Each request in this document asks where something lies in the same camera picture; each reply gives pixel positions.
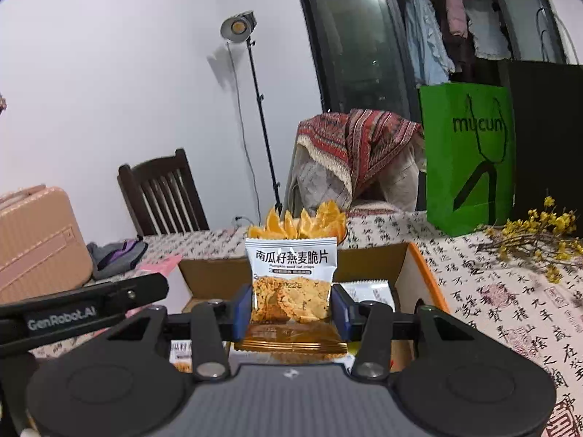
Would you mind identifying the golden oat crisp packet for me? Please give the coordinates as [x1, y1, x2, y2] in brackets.
[235, 237, 347, 358]

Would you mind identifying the small white snack packet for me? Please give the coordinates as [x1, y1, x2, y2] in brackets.
[169, 339, 193, 373]

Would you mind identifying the orange pumpkin cardboard box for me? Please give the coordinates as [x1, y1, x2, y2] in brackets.
[179, 243, 447, 370]

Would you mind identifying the pink small suitcase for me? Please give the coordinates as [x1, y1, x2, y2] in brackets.
[0, 185, 93, 305]

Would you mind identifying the grey purple folded cloth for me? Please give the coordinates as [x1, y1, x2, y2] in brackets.
[86, 236, 148, 280]

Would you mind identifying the orange paper flower decoration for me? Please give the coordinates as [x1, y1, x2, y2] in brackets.
[247, 200, 348, 244]

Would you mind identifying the dark wooden chair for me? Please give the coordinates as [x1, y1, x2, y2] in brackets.
[118, 148, 208, 237]

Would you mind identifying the calligraphy print tablecloth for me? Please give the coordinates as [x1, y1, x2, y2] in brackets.
[27, 210, 583, 437]

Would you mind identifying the cloth covered chair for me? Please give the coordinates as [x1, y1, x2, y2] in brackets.
[283, 137, 426, 215]

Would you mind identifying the red patterned cloth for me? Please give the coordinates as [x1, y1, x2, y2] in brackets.
[297, 109, 424, 197]

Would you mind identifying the yellow flower branch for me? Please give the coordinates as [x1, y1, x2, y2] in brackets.
[476, 195, 582, 284]

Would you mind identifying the green paper shopping bag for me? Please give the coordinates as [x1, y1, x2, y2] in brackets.
[419, 83, 515, 237]

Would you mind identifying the light blue hanging shirt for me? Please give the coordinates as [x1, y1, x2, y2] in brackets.
[404, 0, 455, 86]

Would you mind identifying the black paper bag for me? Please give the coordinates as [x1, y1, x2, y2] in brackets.
[502, 61, 582, 216]

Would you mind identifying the studio lamp on stand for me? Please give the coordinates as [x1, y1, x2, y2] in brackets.
[219, 9, 285, 216]

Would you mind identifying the white hanging garment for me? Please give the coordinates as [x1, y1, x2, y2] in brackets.
[463, 0, 511, 60]

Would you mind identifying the dark framed glass door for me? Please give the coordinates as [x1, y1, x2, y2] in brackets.
[300, 0, 567, 121]

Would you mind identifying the pink hanging garment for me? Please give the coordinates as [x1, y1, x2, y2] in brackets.
[446, 0, 468, 39]

